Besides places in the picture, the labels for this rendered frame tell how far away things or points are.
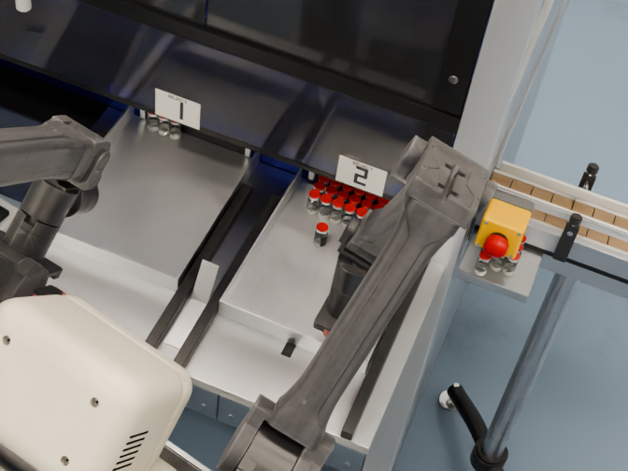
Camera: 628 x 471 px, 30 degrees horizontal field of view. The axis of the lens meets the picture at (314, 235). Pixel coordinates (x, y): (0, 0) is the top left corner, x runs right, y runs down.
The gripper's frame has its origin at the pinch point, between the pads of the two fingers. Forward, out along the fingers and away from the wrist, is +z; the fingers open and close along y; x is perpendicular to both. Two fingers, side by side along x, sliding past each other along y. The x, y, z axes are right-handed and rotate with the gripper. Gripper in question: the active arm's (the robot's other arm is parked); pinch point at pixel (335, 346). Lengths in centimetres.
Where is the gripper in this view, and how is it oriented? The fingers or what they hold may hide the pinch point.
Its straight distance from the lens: 186.2
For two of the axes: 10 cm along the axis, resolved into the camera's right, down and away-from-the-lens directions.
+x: -9.1, -3.7, 1.8
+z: -1.5, 7.1, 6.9
